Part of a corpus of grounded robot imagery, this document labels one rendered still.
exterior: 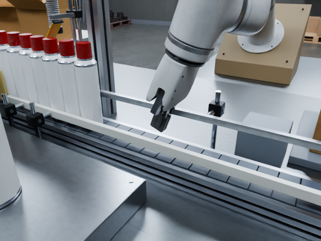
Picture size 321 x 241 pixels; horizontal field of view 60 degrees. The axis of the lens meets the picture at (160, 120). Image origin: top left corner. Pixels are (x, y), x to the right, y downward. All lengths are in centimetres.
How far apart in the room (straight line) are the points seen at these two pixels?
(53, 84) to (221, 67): 79
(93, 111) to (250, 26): 39
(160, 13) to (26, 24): 710
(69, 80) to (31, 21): 185
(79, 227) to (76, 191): 8
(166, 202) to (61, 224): 19
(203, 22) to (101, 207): 33
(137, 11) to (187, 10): 930
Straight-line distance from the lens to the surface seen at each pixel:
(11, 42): 85
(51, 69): 72
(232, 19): 47
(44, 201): 51
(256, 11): 49
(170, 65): 47
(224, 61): 129
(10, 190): 52
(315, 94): 119
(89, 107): 67
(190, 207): 54
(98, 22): 78
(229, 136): 78
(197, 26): 45
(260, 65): 125
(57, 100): 74
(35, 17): 249
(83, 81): 65
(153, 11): 946
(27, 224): 48
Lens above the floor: 120
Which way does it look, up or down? 26 degrees down
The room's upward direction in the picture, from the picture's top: straight up
